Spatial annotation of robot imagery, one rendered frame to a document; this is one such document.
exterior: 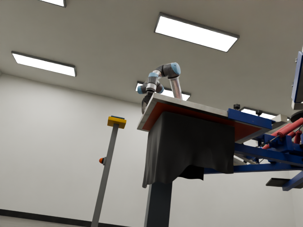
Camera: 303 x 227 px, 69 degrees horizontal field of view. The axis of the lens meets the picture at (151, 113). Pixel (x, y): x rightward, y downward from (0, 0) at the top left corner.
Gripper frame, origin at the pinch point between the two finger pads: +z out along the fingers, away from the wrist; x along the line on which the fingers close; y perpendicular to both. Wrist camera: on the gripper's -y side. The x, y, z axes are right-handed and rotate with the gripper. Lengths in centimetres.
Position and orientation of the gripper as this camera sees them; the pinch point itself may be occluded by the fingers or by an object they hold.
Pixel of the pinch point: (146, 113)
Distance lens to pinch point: 157.7
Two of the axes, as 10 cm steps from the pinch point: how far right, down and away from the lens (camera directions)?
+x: -9.6, -2.4, -1.4
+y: -2.3, 3.9, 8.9
